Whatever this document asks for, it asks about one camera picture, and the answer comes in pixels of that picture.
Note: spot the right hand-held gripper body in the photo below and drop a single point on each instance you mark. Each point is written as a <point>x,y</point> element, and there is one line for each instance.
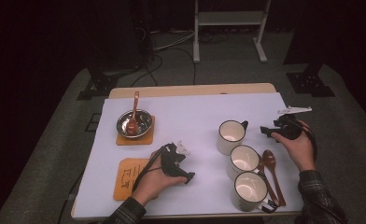
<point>288,129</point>

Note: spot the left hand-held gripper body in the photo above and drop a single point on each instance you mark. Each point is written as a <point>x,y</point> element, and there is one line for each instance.
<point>170,160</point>

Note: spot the orange printed coaster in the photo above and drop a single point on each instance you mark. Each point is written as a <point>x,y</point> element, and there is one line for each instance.
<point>122,194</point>
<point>134,141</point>

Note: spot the white mug with dark rim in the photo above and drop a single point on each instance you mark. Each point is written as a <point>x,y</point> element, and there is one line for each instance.
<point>249,188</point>
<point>226,146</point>
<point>243,160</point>

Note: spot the stainless steel bowl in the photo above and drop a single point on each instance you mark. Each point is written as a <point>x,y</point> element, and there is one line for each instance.
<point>143,123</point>

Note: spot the red-brown wooden spoon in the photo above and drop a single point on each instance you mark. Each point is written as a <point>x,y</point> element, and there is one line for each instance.
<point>269,157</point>
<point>266,183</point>
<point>132,127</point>

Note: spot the person's right hand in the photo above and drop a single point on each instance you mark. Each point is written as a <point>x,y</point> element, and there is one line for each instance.
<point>302,152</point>

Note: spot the person's left hand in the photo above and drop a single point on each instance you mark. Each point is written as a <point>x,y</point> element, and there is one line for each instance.
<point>153,186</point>

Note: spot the black stand base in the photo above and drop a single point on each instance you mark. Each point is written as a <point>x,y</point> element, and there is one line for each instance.
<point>308,84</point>
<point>100,85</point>

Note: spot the wooden table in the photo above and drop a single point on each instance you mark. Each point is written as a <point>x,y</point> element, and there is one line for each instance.
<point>187,90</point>

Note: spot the white metal stand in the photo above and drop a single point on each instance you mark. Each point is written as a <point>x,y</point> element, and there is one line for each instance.
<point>231,18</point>

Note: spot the dark equipment tower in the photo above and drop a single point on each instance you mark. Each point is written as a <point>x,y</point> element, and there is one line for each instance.
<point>125,37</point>

